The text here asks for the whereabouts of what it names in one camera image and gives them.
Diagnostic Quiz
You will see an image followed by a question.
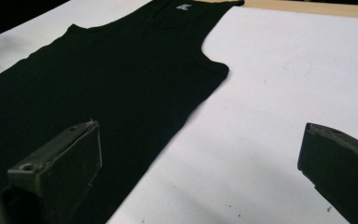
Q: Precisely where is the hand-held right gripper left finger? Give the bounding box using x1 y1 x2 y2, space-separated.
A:
7 120 103 224

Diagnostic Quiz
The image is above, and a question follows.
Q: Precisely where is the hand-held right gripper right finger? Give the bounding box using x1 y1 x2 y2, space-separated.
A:
297 122 358 224

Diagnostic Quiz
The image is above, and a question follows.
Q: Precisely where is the black tank top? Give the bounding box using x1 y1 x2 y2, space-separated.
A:
0 0 245 224

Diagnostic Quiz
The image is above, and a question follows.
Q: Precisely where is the white board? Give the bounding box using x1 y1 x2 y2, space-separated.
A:
0 0 358 224

